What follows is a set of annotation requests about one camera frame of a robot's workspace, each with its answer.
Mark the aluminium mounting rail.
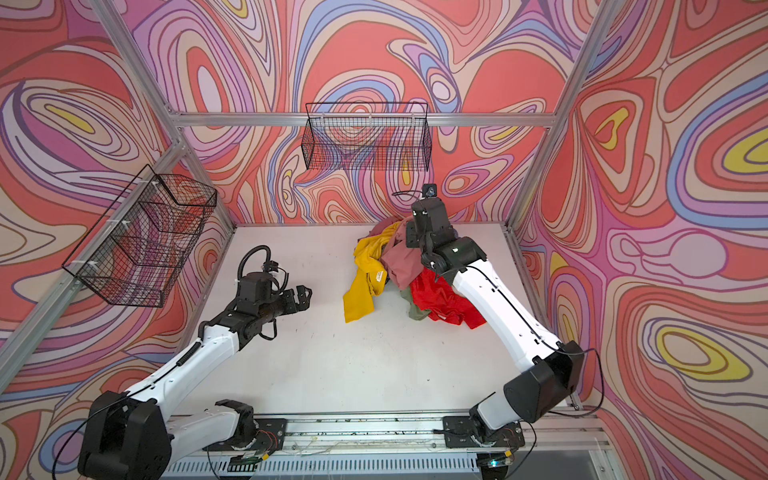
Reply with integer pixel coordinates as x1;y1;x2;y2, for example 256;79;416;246
166;407;613;462

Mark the maroon cloth at back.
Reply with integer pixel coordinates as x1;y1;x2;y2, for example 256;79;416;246
367;217;400;237

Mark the yellow cloth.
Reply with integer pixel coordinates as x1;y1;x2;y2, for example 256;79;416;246
343;221;400;323

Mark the olive green cloth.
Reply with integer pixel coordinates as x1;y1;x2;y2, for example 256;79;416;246
399;287;431;321

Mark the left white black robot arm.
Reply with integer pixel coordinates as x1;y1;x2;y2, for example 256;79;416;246
77;272;312;479

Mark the black wire basket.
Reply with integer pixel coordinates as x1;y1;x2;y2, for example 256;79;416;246
301;101;432;172
62;166;218;308

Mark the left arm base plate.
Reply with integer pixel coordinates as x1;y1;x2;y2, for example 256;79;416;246
203;418;288;454

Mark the back black wire basket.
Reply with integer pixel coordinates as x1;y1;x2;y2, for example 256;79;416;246
301;101;432;172

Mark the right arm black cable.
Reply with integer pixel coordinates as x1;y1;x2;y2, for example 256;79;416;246
461;263;606;419

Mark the left black wire basket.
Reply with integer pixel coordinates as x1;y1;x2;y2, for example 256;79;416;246
62;166;218;308

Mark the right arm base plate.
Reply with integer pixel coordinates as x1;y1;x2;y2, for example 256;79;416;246
433;415;526;451

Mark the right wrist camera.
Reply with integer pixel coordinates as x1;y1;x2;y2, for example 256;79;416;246
421;183;438;199

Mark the dusty pink cloth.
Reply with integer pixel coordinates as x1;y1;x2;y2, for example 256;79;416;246
380;220;424;290

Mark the red cloth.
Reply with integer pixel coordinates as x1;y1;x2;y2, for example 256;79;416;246
410;269;486;329

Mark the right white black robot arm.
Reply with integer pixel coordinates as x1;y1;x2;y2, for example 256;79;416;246
406;197;585;443

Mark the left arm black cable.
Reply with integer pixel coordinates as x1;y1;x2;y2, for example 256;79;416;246
237;244;272;283

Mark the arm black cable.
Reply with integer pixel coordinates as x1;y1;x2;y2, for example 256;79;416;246
237;244;272;283
461;263;606;419

